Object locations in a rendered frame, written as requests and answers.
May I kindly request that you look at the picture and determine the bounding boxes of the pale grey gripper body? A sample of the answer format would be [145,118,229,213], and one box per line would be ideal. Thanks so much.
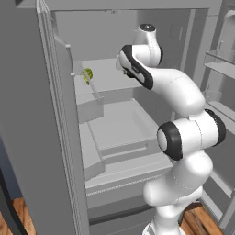
[115,55,129,76]

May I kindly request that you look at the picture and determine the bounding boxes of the grey fridge shelf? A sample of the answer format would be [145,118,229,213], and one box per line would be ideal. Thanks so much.
[73,57,145,94]
[87,98,161,151]

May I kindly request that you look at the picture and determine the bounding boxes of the grey fridge body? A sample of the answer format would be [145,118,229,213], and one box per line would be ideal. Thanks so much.
[36,0,224,235]

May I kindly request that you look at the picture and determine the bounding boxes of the grey fridge door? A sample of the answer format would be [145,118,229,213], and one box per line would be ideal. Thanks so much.
[0,0,106,235]
[198,0,235,229]

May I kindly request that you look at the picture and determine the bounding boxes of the green round vegetable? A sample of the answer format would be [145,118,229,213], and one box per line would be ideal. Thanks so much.
[82,67,94,86]

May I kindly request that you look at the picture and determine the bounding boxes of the grey door bin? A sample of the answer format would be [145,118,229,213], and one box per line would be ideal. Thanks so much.
[73,60,106,125]
[78,121,106,182]

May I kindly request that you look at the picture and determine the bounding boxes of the clear door shelf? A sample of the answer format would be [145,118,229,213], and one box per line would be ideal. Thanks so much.
[203,50,235,81]

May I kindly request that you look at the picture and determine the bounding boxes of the grey freezer drawer front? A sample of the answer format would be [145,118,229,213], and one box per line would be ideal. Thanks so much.
[85,180,173,235]

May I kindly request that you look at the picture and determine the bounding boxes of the dark grey curved object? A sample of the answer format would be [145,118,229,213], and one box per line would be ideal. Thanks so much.
[0,166,29,235]

